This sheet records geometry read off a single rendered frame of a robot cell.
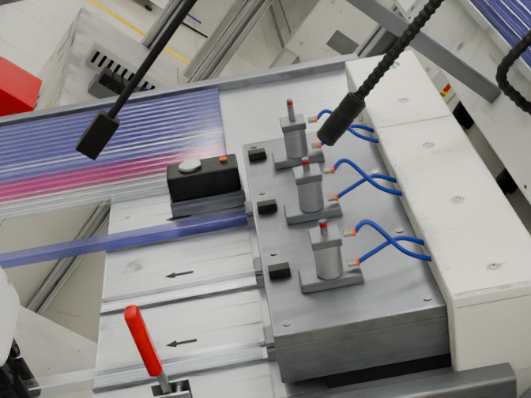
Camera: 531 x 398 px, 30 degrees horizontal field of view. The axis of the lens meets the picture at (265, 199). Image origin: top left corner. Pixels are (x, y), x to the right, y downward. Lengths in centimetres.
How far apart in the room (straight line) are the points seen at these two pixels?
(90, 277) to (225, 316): 153
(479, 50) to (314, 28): 113
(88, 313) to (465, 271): 178
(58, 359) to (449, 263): 84
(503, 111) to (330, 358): 30
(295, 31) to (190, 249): 121
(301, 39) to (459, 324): 146
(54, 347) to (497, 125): 82
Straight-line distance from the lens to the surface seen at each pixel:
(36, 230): 235
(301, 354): 77
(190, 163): 105
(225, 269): 96
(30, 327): 152
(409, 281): 80
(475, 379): 77
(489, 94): 96
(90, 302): 245
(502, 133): 92
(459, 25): 112
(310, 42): 216
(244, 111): 127
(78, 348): 154
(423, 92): 106
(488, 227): 82
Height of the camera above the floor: 146
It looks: 20 degrees down
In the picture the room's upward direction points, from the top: 39 degrees clockwise
